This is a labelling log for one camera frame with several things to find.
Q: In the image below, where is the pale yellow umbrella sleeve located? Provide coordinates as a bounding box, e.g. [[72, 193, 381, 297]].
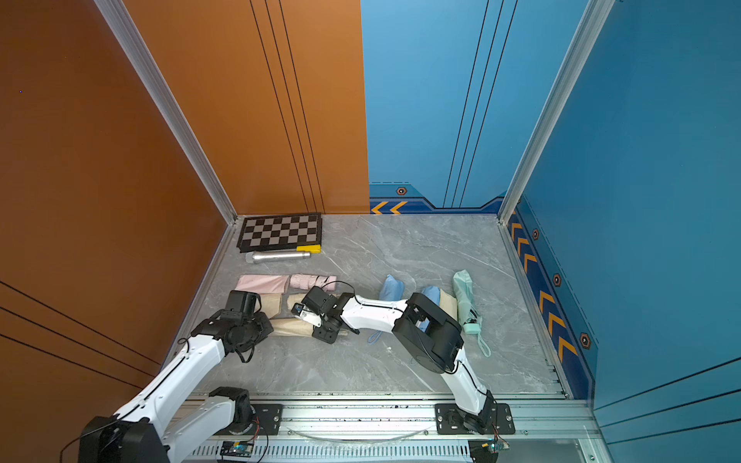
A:
[[270, 318, 315, 338]]

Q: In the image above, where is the small right circuit board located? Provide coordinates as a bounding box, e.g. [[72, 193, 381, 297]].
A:
[[482, 438, 511, 453]]

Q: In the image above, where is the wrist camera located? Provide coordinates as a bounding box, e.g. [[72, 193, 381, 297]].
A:
[[224, 291, 262, 318], [291, 303, 322, 327]]

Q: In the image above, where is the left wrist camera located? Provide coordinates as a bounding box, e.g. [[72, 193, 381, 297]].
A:
[[224, 291, 262, 318]]

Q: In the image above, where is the aluminium front rail frame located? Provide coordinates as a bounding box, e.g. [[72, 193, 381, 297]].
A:
[[175, 394, 611, 462]]

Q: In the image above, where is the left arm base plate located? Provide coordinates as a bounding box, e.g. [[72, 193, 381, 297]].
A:
[[217, 403, 284, 439]]

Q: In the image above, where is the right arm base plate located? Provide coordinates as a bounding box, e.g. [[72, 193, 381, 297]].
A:
[[434, 403, 516, 436]]

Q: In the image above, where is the checkerboard calibration board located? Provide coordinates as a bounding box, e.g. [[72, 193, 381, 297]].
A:
[[237, 212, 322, 253]]

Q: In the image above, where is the light blue sleeved umbrella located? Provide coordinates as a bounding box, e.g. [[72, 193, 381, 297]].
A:
[[367, 274, 406, 345]]

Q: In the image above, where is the yellow block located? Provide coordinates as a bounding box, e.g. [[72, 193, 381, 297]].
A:
[[296, 244, 321, 254]]

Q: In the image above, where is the silver metal cylinder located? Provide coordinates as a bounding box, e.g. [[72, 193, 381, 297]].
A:
[[245, 250, 312, 264]]

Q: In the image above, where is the pink umbrella sleeve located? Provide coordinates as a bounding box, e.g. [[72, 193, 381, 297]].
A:
[[235, 275, 289, 294]]

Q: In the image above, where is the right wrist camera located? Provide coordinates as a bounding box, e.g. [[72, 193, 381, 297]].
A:
[[291, 303, 322, 327]]

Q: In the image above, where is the pink umbrella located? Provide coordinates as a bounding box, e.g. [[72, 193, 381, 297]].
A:
[[289, 274, 338, 291]]

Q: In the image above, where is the mint green sleeved umbrella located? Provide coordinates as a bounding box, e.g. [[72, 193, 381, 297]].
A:
[[453, 270, 491, 358]]

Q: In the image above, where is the cream umbrella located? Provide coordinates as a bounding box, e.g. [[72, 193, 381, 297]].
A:
[[286, 293, 305, 312]]

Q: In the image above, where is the cream umbrella sleeve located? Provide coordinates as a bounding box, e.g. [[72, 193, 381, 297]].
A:
[[261, 293, 283, 318]]

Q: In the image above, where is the green circuit board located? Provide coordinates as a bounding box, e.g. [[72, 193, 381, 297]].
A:
[[219, 441, 255, 460]]

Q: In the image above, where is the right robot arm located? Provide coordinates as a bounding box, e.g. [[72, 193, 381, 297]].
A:
[[291, 287, 495, 434]]

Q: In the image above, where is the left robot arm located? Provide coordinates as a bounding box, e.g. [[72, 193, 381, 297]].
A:
[[78, 310, 279, 462]]

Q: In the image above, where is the beige sleeved umbrella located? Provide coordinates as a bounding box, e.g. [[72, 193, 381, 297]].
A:
[[439, 289, 458, 321]]

